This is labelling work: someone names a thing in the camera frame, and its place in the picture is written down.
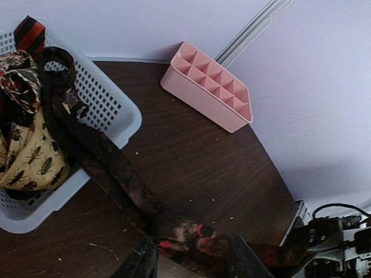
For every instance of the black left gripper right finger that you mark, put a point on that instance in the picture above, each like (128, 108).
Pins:
(243, 262)

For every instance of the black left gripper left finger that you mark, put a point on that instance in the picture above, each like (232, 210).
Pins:
(142, 262)

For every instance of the dark brown red patterned tie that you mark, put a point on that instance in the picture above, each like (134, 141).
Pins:
(195, 246)

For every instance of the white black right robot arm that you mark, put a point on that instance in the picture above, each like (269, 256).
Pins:
(341, 250)

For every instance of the yellow insect patterned tie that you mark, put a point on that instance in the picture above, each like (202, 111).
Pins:
(31, 160)

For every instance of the grey plastic mesh basket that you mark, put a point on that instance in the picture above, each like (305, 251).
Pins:
(110, 110)

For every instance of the pink divided organizer box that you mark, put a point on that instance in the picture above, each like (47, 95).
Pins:
(199, 81)

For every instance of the brown cream patterned tie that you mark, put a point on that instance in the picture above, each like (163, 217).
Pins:
(20, 80)

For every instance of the red black striped tie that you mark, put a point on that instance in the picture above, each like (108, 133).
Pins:
(29, 36)

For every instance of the front aluminium rail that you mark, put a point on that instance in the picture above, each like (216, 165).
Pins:
(301, 217)

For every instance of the right aluminium frame post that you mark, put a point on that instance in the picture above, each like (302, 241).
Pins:
(258, 24)

